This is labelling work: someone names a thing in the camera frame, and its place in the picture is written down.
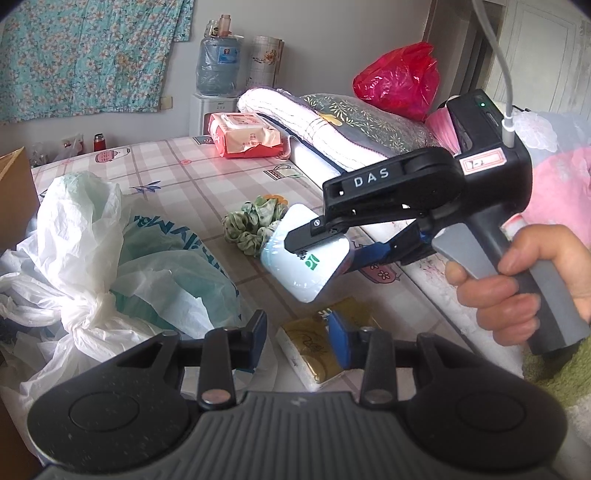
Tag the green floral scrunchie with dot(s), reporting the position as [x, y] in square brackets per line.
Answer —
[244, 226]

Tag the white water dispenser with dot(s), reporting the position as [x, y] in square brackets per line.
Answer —
[201, 115]

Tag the clear plastic bag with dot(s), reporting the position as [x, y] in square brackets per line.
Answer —
[64, 151]

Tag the pink wet wipes pack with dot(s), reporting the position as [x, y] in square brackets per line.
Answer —
[240, 138]

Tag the green fuzzy cloth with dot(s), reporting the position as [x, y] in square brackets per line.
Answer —
[563, 383]

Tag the weathered wardrobe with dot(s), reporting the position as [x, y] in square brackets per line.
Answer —
[545, 46]

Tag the white and green plastic bag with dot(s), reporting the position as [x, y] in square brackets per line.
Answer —
[92, 277]

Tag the beige bottle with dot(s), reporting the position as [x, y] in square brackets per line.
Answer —
[225, 25]

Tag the small clear bottle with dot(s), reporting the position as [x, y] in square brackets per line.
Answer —
[212, 28]

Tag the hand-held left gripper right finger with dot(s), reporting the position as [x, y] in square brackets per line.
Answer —
[342, 341]

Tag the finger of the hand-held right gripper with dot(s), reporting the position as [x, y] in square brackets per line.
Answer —
[309, 233]
[374, 254]

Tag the teal floral cloth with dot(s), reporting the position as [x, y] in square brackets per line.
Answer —
[83, 55]

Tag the patterned paper roll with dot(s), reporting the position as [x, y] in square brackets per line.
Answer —
[265, 62]

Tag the red plastic bag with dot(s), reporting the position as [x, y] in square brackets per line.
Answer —
[397, 78]

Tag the brown cardboard box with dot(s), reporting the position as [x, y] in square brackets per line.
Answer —
[16, 198]

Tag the white packet with green mark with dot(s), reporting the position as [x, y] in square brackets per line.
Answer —
[295, 274]

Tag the white stitched-edge blanket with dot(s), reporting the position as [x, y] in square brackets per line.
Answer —
[286, 110]

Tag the blue water jug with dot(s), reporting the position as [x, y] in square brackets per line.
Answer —
[217, 69]

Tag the person's right hand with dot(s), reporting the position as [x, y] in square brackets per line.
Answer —
[549, 254]

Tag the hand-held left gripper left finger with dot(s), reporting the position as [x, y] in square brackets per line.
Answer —
[258, 341]

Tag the gold tissue pack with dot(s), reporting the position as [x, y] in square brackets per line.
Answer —
[309, 353]

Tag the grey floral pillow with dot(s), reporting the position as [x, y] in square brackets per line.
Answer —
[360, 115]

